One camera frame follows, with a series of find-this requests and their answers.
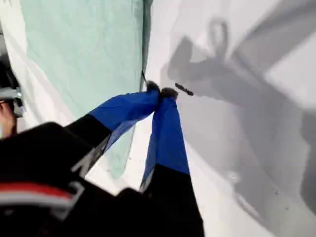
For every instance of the grey black device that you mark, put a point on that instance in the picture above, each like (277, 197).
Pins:
(12, 96)

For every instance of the pale green T-shirt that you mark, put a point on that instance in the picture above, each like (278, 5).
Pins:
(86, 49)

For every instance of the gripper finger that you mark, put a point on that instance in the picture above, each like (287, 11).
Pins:
(123, 106)
(168, 148)

